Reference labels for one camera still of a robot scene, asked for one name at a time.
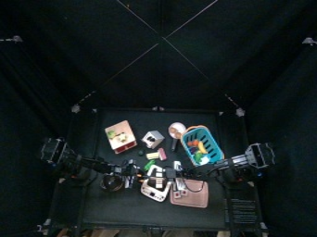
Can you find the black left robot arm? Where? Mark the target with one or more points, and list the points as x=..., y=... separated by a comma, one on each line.
x=78, y=160

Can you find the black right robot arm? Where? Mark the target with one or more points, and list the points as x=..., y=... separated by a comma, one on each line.
x=243, y=160

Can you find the white red sushi piece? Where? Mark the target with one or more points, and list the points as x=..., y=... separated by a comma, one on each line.
x=179, y=194

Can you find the white grey device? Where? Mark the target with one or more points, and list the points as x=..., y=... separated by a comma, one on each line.
x=154, y=193

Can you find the yellow toy block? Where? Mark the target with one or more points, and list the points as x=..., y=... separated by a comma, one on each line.
x=152, y=155

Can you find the small dark ball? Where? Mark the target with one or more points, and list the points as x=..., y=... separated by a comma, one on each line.
x=140, y=152

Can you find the pink toy block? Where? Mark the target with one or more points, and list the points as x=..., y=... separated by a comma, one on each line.
x=162, y=154

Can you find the green toy food piece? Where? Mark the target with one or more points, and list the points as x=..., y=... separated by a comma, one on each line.
x=198, y=157

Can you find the pink toy board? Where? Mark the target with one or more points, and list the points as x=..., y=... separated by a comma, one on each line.
x=194, y=197

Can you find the purple toy food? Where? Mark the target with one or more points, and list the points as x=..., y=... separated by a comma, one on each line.
x=193, y=150

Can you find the grey white shape sorter cube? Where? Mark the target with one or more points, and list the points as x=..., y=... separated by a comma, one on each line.
x=152, y=139

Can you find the orange toy food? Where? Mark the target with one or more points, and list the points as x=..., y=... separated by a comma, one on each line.
x=193, y=143

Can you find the yellow toy banana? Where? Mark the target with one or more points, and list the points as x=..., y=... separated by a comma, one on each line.
x=202, y=147

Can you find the white yellow toy food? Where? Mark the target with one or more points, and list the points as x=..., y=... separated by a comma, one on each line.
x=122, y=137

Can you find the blue plastic basket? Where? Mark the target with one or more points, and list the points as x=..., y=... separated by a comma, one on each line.
x=203, y=145

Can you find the green toy vegetable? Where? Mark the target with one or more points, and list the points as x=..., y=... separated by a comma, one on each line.
x=111, y=134

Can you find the grey frame bracket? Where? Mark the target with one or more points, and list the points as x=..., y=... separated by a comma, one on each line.
x=15, y=39
x=239, y=112
x=75, y=108
x=309, y=40

